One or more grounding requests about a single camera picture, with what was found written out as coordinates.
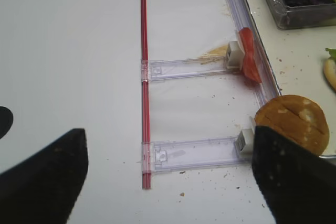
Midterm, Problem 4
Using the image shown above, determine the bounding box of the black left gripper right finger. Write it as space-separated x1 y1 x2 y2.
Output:
251 126 335 223

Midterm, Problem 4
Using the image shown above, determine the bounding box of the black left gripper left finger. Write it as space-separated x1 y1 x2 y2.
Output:
1 129 89 223

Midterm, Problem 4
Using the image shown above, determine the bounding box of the tomato slices standing left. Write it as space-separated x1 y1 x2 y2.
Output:
238 27 261 83

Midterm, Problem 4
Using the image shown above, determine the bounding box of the lettuce leaf on bun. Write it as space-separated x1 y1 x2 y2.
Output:
325 48 336 61

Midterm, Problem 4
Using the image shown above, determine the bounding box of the white block lower left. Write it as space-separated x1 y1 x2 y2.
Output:
235 116 256 159

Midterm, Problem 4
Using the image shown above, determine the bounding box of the white block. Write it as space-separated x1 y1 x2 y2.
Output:
224 41 245 70
235 116 256 159

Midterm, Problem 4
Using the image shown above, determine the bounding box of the bun half standing left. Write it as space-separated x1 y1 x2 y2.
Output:
254 95 330 156

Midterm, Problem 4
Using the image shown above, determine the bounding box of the left red plastic strip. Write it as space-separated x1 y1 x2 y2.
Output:
140 0 152 190

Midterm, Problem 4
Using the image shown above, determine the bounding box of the bottom bun on tray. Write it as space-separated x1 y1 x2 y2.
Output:
323 57 336 90

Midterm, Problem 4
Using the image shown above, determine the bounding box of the white metal tray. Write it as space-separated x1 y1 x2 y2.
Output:
244 0 335 158

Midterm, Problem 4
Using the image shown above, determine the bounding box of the white block upper left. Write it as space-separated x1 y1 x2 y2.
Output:
224 41 245 70

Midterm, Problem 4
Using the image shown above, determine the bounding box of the clear long rail left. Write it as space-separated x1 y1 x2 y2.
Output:
226 0 281 105

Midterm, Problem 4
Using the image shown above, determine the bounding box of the clear rail left lower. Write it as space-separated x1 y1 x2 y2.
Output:
142 137 251 174

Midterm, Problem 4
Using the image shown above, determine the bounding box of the clear rail left upper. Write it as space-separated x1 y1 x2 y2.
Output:
141 56 240 82

